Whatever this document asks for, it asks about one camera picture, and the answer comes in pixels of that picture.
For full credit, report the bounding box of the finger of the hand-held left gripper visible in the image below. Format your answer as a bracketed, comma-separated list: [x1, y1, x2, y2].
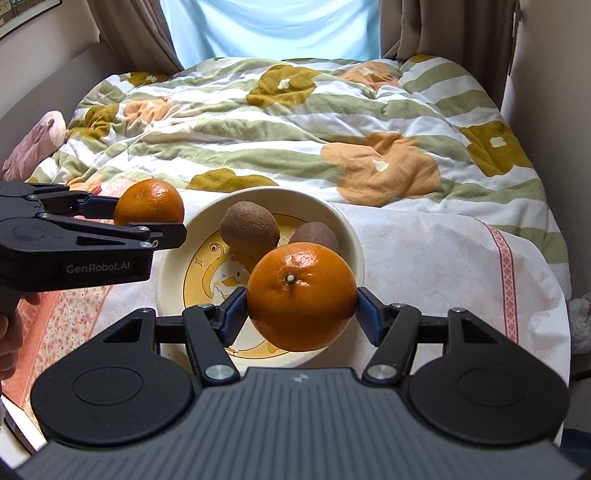
[59, 216, 188, 253]
[28, 184, 123, 221]

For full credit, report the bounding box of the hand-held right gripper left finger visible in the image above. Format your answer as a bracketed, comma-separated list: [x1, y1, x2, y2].
[102, 293, 250, 386]

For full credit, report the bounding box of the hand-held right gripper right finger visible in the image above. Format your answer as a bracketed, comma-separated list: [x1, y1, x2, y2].
[355, 286, 502, 384]

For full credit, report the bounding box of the orange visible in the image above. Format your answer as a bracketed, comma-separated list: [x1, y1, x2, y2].
[113, 179, 185, 227]
[247, 243, 358, 350]

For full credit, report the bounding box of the cream bowl with duck print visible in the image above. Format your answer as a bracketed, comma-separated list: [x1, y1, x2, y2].
[154, 187, 365, 363]

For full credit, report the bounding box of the person's left hand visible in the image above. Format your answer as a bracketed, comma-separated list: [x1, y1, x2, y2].
[0, 291, 42, 384]

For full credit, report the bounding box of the pink floral cloth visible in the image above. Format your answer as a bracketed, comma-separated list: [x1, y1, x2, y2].
[7, 180, 116, 411]

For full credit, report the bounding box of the white towel with pink border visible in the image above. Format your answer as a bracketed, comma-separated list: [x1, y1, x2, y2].
[92, 187, 573, 384]

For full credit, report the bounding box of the brown kiwi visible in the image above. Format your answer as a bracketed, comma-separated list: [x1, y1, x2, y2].
[220, 202, 281, 261]
[288, 222, 342, 257]

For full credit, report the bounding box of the pink plush toy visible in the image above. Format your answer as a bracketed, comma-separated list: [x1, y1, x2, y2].
[0, 110, 65, 183]

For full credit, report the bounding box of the grey padded headboard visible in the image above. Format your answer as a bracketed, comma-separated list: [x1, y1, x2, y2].
[0, 39, 116, 162]

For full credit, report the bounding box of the floral striped duvet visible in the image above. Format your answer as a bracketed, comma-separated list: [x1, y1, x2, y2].
[25, 54, 573, 301]

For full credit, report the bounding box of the brown curtain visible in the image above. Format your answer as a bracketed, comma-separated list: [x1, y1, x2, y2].
[85, 0, 181, 77]
[376, 0, 520, 70]

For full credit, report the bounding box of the crumpled white tissue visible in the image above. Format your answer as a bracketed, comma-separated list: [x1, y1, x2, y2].
[566, 295, 591, 356]

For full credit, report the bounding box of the light blue window cloth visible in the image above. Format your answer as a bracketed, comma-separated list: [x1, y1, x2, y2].
[159, 0, 384, 70]

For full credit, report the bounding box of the dark blue clothing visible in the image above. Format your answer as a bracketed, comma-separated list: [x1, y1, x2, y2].
[561, 429, 591, 462]

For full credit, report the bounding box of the framed wall picture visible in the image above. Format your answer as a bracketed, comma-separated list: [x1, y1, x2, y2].
[0, 0, 35, 38]

